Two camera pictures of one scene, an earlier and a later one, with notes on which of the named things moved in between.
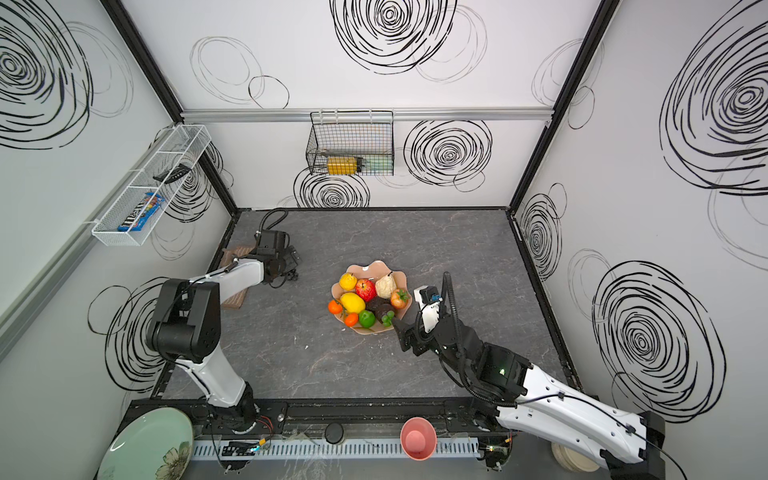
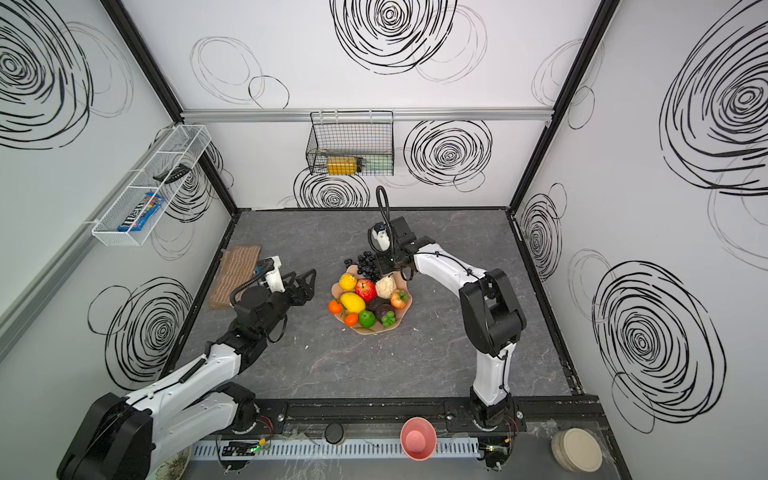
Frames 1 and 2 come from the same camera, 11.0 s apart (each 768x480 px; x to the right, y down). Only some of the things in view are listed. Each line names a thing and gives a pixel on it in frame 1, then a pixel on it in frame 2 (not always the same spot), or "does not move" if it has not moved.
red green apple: [399, 298] does not move
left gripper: [288, 264] → [300, 288]
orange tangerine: [351, 319] does not move
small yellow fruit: [348, 281] does not move
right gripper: [413, 335] → [389, 261]
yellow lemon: [352, 302] does not move
